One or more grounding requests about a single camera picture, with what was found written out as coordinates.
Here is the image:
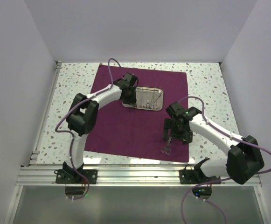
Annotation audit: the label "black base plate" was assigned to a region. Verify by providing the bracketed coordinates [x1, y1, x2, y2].
[179, 164, 221, 184]
[54, 168, 98, 184]

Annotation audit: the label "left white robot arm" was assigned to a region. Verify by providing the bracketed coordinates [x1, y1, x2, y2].
[63, 73, 139, 183]

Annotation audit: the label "aluminium left side rail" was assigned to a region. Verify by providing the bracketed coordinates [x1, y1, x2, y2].
[28, 61, 62, 166]

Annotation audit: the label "aluminium front rail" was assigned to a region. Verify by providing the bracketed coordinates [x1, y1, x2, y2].
[15, 165, 262, 187]

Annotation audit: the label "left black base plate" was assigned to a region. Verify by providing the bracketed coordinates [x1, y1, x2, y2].
[54, 168, 98, 184]

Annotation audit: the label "aluminium rail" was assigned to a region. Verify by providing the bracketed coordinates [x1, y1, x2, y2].
[28, 61, 62, 166]
[15, 165, 262, 187]

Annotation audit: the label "steel surgical scissors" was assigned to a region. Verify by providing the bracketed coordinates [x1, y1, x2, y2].
[160, 137, 172, 155]

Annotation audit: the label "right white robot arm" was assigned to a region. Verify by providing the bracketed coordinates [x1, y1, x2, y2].
[163, 102, 264, 184]

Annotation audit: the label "purple surgical cloth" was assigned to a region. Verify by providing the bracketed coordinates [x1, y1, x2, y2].
[85, 66, 189, 162]

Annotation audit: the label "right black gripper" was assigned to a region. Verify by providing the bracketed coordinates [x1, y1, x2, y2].
[163, 118, 193, 145]

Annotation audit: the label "steel instrument tray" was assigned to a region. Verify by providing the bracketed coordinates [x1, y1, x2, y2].
[122, 86, 164, 111]

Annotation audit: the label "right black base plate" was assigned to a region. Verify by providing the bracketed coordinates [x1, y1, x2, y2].
[179, 164, 221, 184]

